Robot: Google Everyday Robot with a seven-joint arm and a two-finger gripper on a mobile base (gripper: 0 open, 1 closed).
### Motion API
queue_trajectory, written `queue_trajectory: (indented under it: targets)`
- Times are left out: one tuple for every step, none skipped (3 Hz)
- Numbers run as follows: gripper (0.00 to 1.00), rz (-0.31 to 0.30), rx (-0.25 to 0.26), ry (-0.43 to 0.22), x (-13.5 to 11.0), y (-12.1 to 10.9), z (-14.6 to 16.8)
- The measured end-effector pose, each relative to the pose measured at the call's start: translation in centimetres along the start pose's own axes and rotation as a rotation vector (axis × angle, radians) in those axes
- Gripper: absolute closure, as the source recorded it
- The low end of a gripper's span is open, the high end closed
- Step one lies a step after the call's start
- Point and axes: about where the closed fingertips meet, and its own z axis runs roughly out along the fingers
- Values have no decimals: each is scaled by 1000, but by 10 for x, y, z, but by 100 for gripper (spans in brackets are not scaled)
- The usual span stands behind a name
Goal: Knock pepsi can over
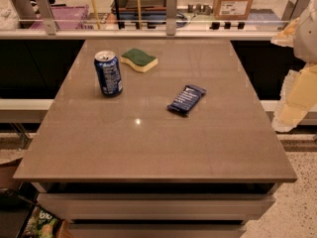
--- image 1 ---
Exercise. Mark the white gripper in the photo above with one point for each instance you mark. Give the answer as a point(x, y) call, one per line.
point(306, 39)

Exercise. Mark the blue pepsi can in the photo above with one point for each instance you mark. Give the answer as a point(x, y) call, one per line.
point(108, 72)

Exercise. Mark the cardboard box with label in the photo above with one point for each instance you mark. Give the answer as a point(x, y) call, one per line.
point(232, 9)

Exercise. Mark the dark blue snack packet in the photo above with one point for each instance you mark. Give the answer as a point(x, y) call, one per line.
point(186, 99)

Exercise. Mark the green and yellow sponge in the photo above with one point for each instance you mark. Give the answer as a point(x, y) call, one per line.
point(139, 60)

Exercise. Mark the purple plastic crate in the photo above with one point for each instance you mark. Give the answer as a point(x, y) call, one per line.
point(70, 17)

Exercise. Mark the glass railing with metal posts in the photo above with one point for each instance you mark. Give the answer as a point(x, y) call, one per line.
point(182, 19)

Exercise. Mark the upper white drawer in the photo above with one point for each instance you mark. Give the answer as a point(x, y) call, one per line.
point(102, 206)

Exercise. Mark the white drawer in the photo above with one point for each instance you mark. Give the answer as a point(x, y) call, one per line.
point(102, 206)
point(156, 231)

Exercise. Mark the lower white drawer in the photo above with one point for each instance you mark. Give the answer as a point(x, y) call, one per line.
point(156, 231)

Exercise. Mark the green snack bag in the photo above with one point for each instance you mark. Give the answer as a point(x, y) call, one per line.
point(41, 224)

